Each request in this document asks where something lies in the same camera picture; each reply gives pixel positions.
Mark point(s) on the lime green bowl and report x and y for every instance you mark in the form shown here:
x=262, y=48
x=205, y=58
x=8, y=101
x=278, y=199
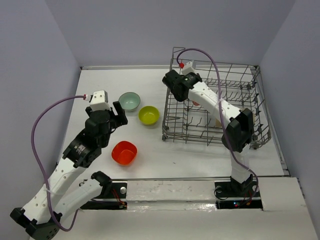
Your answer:
x=148, y=115

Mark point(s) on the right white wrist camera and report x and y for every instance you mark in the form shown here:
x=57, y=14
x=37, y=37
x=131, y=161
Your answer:
x=186, y=68

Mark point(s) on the grey wire dish rack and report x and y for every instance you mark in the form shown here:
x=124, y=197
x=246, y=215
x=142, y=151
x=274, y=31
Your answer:
x=227, y=89

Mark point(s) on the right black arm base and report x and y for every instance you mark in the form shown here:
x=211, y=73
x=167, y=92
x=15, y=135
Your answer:
x=227, y=199

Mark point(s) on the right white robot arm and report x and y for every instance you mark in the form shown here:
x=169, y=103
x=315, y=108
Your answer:
x=237, y=124

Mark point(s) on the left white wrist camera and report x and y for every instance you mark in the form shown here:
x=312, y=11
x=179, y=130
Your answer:
x=99, y=101

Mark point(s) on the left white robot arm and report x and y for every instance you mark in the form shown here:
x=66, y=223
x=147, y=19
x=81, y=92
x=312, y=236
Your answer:
x=42, y=216

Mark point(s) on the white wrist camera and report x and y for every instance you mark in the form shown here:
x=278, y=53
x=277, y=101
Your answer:
x=99, y=101
x=186, y=68

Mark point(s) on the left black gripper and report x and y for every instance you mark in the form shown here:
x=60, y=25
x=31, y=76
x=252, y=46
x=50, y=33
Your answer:
x=120, y=119

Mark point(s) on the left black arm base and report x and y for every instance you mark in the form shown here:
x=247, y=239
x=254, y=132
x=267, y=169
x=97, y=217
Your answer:
x=114, y=198

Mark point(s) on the orange square plastic bowl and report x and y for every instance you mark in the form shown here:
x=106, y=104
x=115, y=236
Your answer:
x=124, y=153

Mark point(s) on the celadon green ceramic bowl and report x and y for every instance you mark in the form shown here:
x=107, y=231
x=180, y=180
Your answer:
x=129, y=101

